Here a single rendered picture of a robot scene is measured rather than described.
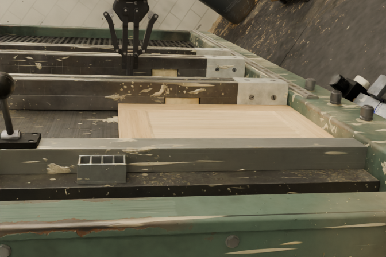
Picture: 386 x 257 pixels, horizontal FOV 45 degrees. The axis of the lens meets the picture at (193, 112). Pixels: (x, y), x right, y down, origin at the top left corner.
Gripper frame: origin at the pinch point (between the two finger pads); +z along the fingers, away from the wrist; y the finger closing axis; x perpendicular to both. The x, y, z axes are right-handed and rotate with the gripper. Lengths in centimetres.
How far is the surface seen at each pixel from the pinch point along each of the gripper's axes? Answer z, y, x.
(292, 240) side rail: 6, -15, 69
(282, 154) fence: 5, -23, 44
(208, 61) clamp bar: 2.6, -25.6, -30.5
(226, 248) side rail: 7, -8, 69
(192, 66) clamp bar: 4.4, -20.4, -30.6
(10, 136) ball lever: 2.7, 19.1, 42.5
